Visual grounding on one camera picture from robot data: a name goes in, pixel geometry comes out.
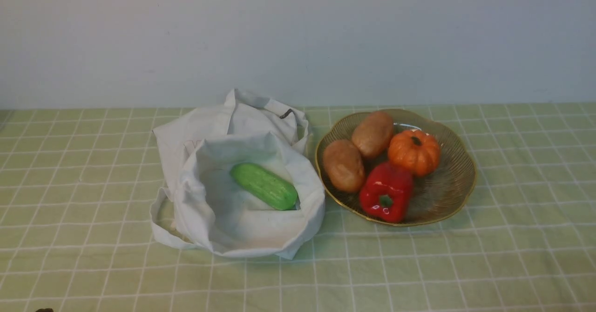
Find brown potato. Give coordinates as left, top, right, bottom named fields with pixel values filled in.
left=351, top=111, right=394, bottom=159
left=322, top=139, right=366, bottom=193

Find gold wire basket plate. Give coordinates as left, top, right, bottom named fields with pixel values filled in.
left=312, top=109, right=477, bottom=227

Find small orange pumpkin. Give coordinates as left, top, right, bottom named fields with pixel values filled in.
left=387, top=129, right=441, bottom=177

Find green cucumber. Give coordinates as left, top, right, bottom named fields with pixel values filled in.
left=230, top=162, right=298, bottom=210

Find red bell pepper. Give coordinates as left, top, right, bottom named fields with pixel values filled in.
left=359, top=162, right=414, bottom=224

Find brown potato left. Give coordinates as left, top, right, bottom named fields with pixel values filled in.
left=322, top=139, right=366, bottom=193

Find brown potato rear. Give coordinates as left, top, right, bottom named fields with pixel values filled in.
left=351, top=111, right=394, bottom=159

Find green checked tablecloth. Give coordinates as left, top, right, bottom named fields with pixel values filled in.
left=0, top=102, right=596, bottom=312

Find white cloth bag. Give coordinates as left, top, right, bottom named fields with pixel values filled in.
left=150, top=89, right=325, bottom=259

